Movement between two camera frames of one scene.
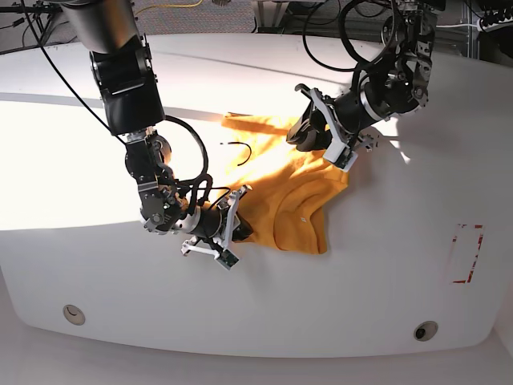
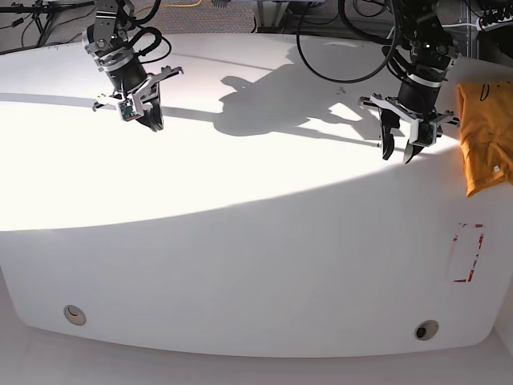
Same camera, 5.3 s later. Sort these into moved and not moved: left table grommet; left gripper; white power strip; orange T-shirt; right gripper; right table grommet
Moved: left gripper; orange T-shirt; right gripper
Not moved: left table grommet; right table grommet; white power strip
